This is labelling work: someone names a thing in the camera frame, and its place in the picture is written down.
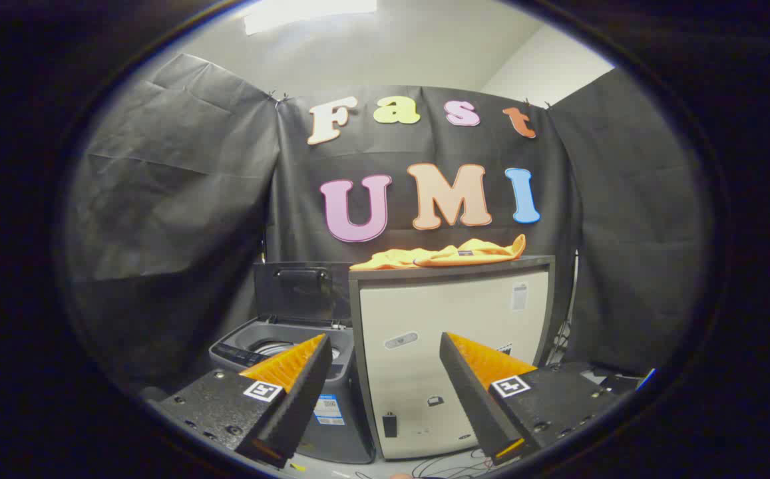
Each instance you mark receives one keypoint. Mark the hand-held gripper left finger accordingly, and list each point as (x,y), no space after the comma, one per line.
(305,392)

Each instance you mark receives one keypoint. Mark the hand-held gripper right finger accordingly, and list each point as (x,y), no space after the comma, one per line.
(468,392)

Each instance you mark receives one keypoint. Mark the grey washing machine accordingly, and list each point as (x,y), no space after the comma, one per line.
(345,436)

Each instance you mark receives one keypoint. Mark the orange garment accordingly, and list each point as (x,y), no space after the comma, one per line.
(451,254)

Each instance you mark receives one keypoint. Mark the white cabinet with dark top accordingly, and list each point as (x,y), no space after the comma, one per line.
(438,313)

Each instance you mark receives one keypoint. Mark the black backdrop cloth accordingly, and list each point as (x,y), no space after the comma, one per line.
(178,199)

